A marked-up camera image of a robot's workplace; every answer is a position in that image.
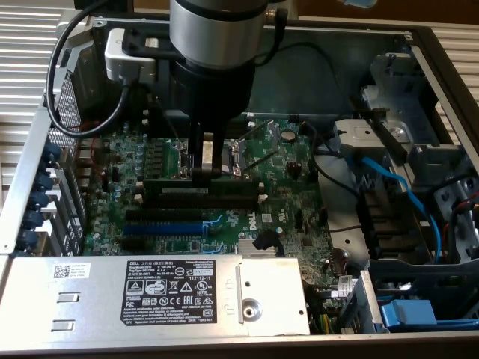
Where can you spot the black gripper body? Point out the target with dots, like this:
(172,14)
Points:
(213,93)

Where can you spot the green RAM stick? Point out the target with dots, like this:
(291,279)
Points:
(235,185)

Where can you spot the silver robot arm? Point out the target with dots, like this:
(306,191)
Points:
(217,33)

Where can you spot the black RAM slot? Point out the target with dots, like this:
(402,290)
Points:
(237,127)
(187,205)
(232,198)
(237,133)

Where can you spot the thin metal locking lever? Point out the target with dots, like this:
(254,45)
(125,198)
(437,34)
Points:
(171,128)
(262,158)

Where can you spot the CPU socket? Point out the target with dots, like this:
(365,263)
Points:
(235,157)

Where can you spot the long black expansion slot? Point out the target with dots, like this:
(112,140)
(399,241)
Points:
(164,215)

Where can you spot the blue expansion slot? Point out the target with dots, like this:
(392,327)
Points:
(164,229)

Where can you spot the round coin battery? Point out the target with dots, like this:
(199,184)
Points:
(288,135)

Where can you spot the grey metal PC case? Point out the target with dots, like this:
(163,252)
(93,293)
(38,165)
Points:
(299,86)

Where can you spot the green Dell motherboard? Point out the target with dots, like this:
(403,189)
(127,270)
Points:
(292,187)

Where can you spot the silver finned chipset heatsink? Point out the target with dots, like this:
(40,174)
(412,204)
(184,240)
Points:
(249,250)

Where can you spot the short black expansion slot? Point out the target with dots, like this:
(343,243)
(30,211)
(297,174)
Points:
(133,244)

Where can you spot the metal rear port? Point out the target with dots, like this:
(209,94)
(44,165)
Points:
(83,184)
(90,144)
(87,158)
(84,172)

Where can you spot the blue card retainer clip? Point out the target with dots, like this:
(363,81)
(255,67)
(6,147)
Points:
(28,238)
(53,151)
(38,200)
(44,182)
(33,219)

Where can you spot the silver power supply unit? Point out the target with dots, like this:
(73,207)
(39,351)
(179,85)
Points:
(93,299)

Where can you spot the black slanted bar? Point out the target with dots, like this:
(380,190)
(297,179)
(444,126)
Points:
(390,139)

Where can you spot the grey metal disk bay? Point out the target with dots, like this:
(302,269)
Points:
(423,157)

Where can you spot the blue plastic latch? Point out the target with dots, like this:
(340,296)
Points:
(408,314)

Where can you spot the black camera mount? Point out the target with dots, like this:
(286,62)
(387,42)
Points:
(134,41)

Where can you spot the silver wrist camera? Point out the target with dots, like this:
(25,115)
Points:
(116,56)

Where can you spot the grey plastic bracket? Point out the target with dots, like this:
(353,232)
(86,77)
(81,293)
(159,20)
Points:
(355,134)

